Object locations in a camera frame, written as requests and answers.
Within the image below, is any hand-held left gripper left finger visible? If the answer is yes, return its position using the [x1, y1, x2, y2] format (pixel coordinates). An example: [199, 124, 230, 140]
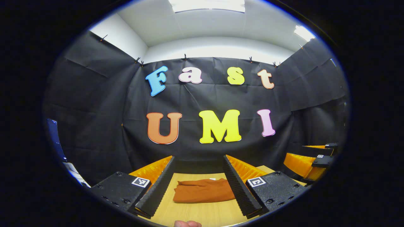
[92, 155, 176, 219]

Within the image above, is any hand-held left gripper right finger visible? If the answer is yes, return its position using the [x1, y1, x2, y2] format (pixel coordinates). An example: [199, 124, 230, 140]
[223, 154, 308, 219]

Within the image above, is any row of black cloth clips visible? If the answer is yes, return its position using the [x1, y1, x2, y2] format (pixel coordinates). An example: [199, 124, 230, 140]
[100, 34, 283, 68]

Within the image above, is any large ceiling light panel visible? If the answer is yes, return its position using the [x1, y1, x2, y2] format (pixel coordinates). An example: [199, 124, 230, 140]
[169, 0, 246, 14]

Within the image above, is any small ceiling light panel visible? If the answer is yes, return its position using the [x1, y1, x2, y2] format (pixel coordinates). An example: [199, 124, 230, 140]
[294, 25, 316, 42]

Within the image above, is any blue monitor screen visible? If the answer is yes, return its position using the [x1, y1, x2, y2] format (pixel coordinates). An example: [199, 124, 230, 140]
[47, 118, 67, 162]

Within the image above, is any rust orange buttoned dress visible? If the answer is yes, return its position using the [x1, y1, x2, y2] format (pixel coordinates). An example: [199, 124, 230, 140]
[173, 178, 236, 204]

